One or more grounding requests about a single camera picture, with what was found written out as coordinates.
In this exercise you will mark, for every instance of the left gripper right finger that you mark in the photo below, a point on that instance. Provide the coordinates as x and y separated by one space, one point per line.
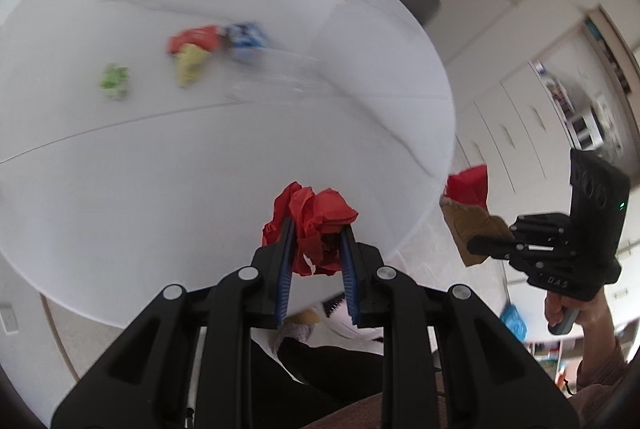
449 362

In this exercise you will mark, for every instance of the person's right hand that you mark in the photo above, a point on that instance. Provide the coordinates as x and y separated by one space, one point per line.
593 316

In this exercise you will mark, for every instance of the person's right forearm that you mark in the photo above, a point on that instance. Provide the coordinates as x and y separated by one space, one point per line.
603 362

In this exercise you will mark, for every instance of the orange snack wrapper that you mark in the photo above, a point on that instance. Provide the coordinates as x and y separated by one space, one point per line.
206 37

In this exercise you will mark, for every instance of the red paper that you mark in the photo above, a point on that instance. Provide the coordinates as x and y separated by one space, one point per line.
319 219

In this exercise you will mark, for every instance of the white drawer cabinet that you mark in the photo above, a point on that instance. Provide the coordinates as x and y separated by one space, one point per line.
576 94

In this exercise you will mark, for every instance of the green paper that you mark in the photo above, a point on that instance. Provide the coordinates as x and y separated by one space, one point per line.
114 82

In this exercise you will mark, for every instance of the yellow paper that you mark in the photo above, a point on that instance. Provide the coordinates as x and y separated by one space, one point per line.
190 61

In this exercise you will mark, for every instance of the blue plastic bag on floor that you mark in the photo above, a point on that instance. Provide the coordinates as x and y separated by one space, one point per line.
514 322

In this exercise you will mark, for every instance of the brown cardboard piece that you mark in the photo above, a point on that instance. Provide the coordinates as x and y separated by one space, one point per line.
466 221

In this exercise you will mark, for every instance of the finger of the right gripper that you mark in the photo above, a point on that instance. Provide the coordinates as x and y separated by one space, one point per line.
503 246

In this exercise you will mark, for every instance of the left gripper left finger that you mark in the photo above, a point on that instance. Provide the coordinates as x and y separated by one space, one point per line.
142 379

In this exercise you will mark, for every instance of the blue patterned paper box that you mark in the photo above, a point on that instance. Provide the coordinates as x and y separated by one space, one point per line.
245 40

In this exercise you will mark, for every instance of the pink white trash bin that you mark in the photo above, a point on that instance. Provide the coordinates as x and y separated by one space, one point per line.
326 324

